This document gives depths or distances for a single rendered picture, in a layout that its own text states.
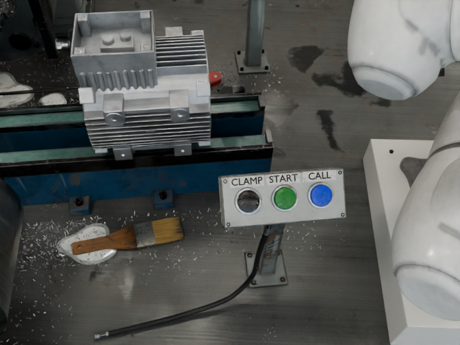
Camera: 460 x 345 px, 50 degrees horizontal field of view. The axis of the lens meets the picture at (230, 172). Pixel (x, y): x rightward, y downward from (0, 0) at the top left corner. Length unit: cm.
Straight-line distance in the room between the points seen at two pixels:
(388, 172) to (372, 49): 48
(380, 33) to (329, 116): 62
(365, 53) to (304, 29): 83
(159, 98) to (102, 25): 15
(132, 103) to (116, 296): 34
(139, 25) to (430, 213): 52
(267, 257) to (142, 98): 33
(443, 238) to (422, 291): 8
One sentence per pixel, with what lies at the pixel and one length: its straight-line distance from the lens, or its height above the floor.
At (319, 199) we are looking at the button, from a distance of 68.
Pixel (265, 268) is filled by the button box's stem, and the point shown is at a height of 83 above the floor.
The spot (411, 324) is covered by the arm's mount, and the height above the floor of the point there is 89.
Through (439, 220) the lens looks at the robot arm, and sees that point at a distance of 65.
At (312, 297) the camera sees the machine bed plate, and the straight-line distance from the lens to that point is 90.
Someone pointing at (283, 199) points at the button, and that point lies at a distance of 67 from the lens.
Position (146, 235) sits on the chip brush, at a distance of 94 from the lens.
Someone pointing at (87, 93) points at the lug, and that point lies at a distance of 78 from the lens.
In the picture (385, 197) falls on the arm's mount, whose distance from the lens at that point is 95.
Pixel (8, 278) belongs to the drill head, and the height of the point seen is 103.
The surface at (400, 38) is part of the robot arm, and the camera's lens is 54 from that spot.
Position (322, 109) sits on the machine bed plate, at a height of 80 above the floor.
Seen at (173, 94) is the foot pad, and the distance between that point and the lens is 78.
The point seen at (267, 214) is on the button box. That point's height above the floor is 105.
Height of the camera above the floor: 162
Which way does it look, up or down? 54 degrees down
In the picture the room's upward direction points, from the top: 3 degrees clockwise
